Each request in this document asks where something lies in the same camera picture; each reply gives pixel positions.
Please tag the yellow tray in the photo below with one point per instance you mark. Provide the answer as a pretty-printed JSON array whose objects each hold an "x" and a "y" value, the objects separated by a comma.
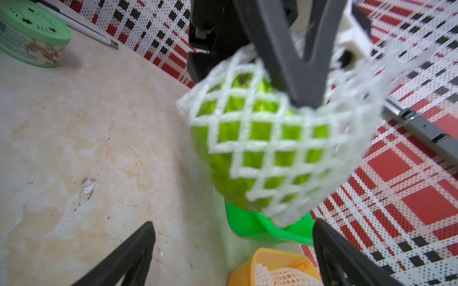
[{"x": 269, "y": 267}]

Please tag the green basket with apples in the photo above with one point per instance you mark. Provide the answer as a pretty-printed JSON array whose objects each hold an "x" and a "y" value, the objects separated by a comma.
[{"x": 256, "y": 226}]

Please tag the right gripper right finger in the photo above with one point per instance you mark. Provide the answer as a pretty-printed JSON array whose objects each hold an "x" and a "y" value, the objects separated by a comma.
[{"x": 341, "y": 264}]

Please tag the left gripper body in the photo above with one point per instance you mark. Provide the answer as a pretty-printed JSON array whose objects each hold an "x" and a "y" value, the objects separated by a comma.
[{"x": 214, "y": 28}]

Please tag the custard apple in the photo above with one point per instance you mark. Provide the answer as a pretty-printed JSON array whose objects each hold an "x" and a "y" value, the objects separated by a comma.
[{"x": 264, "y": 174}]

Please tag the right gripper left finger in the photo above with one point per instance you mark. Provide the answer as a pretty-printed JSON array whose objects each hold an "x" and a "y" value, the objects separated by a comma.
[{"x": 128, "y": 264}]

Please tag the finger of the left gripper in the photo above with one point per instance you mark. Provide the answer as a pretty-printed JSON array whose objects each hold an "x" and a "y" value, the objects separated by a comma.
[{"x": 302, "y": 78}]

